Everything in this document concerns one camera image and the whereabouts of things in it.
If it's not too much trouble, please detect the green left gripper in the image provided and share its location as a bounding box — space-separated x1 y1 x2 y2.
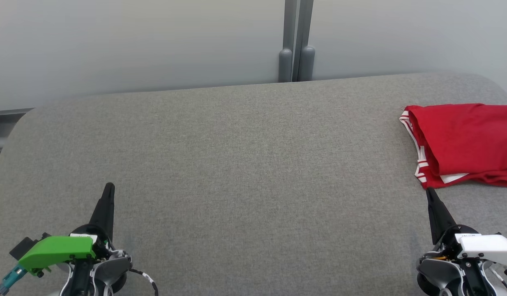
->
18 183 116 275

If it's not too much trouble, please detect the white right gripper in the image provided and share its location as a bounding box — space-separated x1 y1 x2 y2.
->
425 187 507 266

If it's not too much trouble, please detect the red Bulls basketball jersey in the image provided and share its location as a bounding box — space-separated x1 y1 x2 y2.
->
399 104 507 190

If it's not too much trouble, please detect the black white-banded arm cable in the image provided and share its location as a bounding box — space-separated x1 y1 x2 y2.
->
128 267 159 296

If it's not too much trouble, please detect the left cable with teal plug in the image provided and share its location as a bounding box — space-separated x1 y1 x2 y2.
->
0 265 29 295

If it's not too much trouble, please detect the grey partition post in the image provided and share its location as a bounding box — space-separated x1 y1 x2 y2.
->
278 0 298 83
297 0 316 82

